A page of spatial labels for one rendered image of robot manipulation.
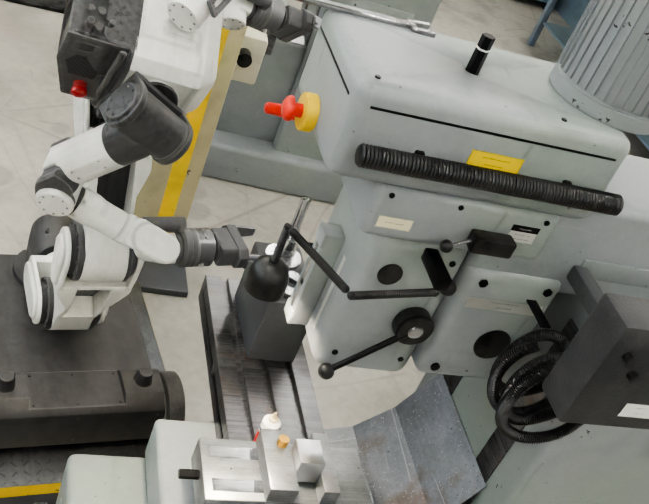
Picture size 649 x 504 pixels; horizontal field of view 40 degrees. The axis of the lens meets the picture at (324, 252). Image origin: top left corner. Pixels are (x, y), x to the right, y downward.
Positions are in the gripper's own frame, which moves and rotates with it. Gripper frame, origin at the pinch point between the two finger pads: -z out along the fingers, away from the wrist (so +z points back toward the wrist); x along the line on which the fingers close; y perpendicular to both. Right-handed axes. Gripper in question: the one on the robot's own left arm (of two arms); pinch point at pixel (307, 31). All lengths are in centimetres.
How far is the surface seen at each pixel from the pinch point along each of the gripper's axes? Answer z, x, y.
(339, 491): 9, 28, -109
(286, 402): 0, 0, -92
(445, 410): -23, 27, -92
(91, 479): 36, -23, -111
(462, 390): -23, 32, -88
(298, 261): -2, -2, -58
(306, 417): -2, 4, -95
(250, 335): 5, -9, -76
